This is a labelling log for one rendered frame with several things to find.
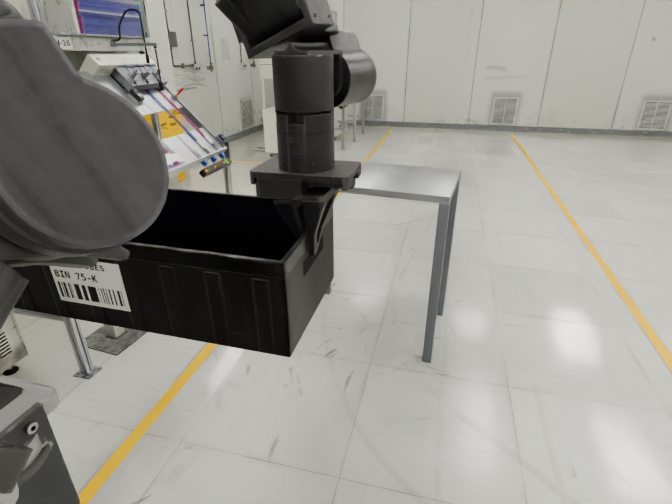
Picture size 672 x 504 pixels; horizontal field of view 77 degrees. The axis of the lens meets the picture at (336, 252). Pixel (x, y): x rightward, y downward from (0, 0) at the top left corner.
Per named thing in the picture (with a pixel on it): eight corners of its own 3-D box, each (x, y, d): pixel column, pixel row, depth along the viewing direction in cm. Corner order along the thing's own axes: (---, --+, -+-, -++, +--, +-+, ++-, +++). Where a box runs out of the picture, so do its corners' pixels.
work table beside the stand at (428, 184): (430, 363, 196) (450, 197, 162) (293, 332, 218) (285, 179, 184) (443, 312, 234) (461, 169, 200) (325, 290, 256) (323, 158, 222)
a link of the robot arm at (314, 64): (257, 42, 38) (310, 41, 35) (302, 42, 43) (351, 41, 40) (263, 122, 41) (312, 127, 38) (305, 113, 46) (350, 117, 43)
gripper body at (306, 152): (274, 172, 48) (269, 104, 45) (361, 178, 46) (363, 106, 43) (249, 189, 43) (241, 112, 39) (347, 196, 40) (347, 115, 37)
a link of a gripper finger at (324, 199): (284, 238, 52) (278, 161, 48) (340, 243, 50) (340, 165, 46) (261, 262, 46) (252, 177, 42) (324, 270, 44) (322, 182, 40)
